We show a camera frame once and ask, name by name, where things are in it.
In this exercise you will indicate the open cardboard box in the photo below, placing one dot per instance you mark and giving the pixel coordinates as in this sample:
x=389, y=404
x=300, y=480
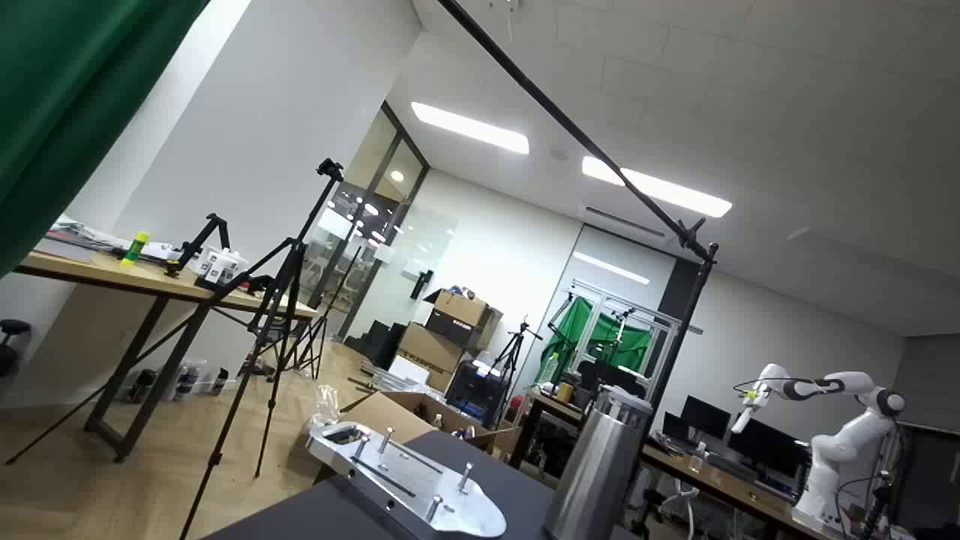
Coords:
x=410, y=416

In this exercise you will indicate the silver metal plate with pegs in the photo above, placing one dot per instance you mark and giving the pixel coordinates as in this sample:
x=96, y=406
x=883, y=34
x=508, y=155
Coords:
x=410, y=488

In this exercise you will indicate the black camera tripod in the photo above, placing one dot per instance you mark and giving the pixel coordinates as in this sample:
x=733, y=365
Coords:
x=270, y=325

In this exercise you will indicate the green cloth backdrop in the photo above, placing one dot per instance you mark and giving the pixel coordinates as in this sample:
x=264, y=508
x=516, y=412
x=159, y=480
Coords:
x=74, y=73

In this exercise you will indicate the wooden table with black legs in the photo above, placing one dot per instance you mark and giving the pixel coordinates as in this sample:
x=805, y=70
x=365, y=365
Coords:
x=100, y=315

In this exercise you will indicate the long wooden desk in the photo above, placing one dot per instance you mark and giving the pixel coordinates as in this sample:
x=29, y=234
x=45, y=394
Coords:
x=706, y=478

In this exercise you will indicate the black backdrop stand frame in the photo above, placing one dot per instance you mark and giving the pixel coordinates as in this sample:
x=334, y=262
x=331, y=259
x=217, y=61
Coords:
x=689, y=234

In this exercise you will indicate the stacked cardboard boxes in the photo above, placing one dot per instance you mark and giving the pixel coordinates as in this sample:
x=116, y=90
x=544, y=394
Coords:
x=455, y=332

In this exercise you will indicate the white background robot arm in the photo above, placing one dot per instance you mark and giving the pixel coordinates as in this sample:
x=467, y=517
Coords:
x=881, y=410

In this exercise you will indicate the small black tripod on table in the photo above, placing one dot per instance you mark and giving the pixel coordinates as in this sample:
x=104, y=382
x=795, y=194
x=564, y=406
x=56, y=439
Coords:
x=196, y=245

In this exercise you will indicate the clear glass cup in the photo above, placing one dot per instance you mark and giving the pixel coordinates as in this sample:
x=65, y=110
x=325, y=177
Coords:
x=325, y=406

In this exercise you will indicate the green cloth on rack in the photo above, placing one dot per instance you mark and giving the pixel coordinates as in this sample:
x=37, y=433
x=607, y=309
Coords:
x=580, y=327

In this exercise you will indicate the black computer monitor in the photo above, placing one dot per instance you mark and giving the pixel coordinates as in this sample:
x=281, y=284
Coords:
x=702, y=418

